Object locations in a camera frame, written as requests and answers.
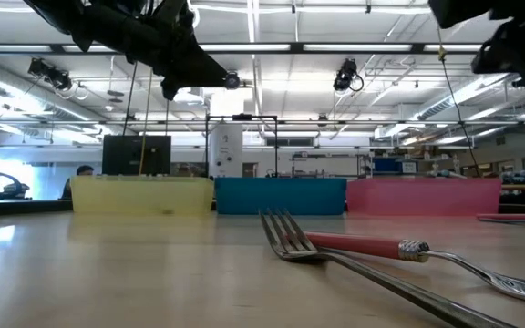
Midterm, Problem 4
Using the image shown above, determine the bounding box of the black metal frame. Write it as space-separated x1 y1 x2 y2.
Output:
204 113 280 179

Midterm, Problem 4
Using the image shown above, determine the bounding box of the white cylindrical machine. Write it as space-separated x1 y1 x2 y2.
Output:
208 122 244 179

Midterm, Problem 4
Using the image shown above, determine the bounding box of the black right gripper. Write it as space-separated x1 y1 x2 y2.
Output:
427 0 519 30

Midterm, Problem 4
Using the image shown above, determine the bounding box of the yellow hanging cord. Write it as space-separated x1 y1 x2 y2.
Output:
137 67 154 177

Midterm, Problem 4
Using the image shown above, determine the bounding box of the blue plastic bin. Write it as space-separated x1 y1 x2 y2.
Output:
214 176 348 217

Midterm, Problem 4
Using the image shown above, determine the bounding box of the blue storage crate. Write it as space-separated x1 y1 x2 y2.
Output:
371 156 419 176

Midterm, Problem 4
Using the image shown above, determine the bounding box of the yellow plastic bin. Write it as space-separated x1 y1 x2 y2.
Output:
69 175 214 217

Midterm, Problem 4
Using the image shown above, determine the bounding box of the black dome camera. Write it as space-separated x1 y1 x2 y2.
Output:
223 70 242 91

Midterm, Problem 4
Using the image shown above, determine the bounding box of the black monitor panel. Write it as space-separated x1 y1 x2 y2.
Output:
101 134 173 177

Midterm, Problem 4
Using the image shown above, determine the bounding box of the black ceiling device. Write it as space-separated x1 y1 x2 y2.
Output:
26 57 74 92

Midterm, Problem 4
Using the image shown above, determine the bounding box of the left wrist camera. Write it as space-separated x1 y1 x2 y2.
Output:
150 0 195 31

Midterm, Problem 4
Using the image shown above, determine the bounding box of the person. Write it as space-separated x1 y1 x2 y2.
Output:
59 164 96 201

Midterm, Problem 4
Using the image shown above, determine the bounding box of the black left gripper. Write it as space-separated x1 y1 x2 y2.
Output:
79 0 229 102

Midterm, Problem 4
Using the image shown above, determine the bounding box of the black overhead camera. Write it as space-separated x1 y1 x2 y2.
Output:
332 57 365 95

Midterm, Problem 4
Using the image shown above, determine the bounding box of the background metal shelving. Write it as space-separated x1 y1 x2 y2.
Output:
289 151 369 179

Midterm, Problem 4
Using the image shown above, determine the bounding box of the silver metal fork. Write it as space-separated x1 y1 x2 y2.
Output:
258 208 519 328

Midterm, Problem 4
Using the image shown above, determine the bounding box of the overhead light bar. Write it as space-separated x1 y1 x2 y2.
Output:
0 42 525 56

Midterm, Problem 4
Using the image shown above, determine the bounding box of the red-handled metal fork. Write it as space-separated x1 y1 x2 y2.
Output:
302 230 525 305

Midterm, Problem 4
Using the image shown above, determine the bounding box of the pink plastic bin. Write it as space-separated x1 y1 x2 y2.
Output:
345 176 503 217

